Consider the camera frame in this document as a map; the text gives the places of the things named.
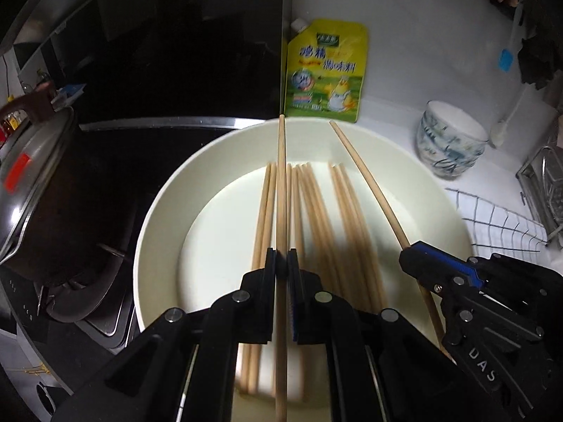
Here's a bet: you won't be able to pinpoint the white black grid cloth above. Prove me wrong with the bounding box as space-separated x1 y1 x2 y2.
445 188 547 264

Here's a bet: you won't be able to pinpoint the large cream round basin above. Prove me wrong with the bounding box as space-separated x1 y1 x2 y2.
134 117 470 421

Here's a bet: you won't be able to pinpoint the stacked blue floral bowls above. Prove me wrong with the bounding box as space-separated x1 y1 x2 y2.
415 100 488 179

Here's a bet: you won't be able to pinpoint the stainless steel dish rack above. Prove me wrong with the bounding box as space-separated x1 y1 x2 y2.
516 144 562 249

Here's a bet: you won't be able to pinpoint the pot with glass lid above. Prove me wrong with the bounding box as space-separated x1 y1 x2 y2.
1 92 95 286

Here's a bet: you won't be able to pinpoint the blue silicone brush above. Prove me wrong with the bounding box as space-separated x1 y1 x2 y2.
498 49 514 72

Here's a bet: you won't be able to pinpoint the yellow seasoning pouch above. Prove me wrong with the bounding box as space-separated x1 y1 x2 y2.
284 18 368 123

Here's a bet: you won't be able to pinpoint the black hanging cloth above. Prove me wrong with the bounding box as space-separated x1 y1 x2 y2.
517 35 562 90

